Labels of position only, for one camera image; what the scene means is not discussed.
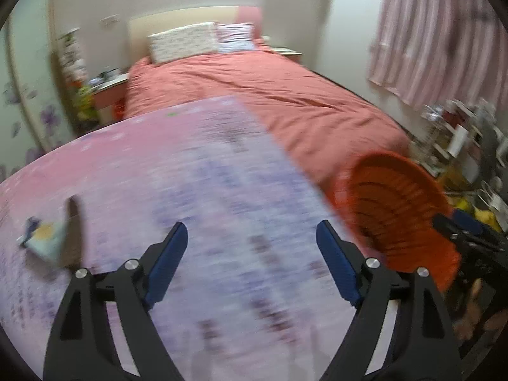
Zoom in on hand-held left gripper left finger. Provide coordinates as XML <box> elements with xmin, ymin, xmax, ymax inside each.
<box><xmin>43</xmin><ymin>222</ymin><xmax>190</xmax><ymax>381</ymax></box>

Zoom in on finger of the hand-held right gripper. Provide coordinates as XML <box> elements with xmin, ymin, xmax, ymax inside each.
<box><xmin>432</xmin><ymin>210</ymin><xmax>508</xmax><ymax>253</ymax></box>

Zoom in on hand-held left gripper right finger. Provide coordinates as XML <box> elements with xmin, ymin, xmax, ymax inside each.
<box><xmin>316</xmin><ymin>220</ymin><xmax>463</xmax><ymax>381</ymax></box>

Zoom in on orange plastic basket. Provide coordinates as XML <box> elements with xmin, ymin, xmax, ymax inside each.
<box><xmin>333</xmin><ymin>151</ymin><xmax>463</xmax><ymax>291</ymax></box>

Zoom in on person's right hand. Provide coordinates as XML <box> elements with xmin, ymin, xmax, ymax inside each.
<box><xmin>454</xmin><ymin>278</ymin><xmax>508</xmax><ymax>342</ymax></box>

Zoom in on yellow bag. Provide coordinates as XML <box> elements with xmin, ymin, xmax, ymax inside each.
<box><xmin>456</xmin><ymin>197</ymin><xmax>498</xmax><ymax>229</ymax></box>

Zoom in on pink purple printed blanket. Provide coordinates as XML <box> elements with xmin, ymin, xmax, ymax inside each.
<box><xmin>0</xmin><ymin>95</ymin><xmax>398</xmax><ymax>381</ymax></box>

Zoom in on small folded cloth item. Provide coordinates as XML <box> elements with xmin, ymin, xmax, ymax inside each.
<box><xmin>18</xmin><ymin>215</ymin><xmax>67</xmax><ymax>263</ymax></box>

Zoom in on pink nightstand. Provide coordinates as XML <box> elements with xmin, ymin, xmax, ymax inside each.
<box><xmin>91</xmin><ymin>72</ymin><xmax>130</xmax><ymax>124</ymax></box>

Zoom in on yellow green plush toy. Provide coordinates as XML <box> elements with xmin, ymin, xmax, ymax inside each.
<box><xmin>75</xmin><ymin>85</ymin><xmax>98</xmax><ymax>122</ymax></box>

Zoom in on bed with salmon duvet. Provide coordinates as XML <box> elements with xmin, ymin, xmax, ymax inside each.
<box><xmin>124</xmin><ymin>43</ymin><xmax>412</xmax><ymax>200</ymax></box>

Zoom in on pink striped curtain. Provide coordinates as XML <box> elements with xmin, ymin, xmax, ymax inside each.
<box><xmin>367</xmin><ymin>0</ymin><xmax>508</xmax><ymax>112</ymax></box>

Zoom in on white nightstand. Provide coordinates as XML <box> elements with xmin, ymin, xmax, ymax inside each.
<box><xmin>270</xmin><ymin>47</ymin><xmax>304</xmax><ymax>64</ymax></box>

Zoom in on white floral pillow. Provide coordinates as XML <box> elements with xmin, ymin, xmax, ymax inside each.
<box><xmin>148</xmin><ymin>22</ymin><xmax>220</xmax><ymax>64</ymax></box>

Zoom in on flower print sliding wardrobe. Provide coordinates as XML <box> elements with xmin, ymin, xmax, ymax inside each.
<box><xmin>0</xmin><ymin>0</ymin><xmax>77</xmax><ymax>175</ymax></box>

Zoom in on hanging plush toys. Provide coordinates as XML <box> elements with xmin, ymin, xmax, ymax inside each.
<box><xmin>57</xmin><ymin>28</ymin><xmax>88</xmax><ymax>82</ymax></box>

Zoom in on pink striped pillow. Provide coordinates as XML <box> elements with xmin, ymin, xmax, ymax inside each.
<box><xmin>216</xmin><ymin>23</ymin><xmax>255</xmax><ymax>54</ymax></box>

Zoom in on cream pink headboard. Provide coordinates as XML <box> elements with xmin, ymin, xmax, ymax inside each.
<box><xmin>127</xmin><ymin>6</ymin><xmax>263</xmax><ymax>68</ymax></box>

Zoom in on white wire rack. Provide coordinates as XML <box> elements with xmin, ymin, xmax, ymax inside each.
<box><xmin>415</xmin><ymin>99</ymin><xmax>487</xmax><ymax>177</ymax></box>

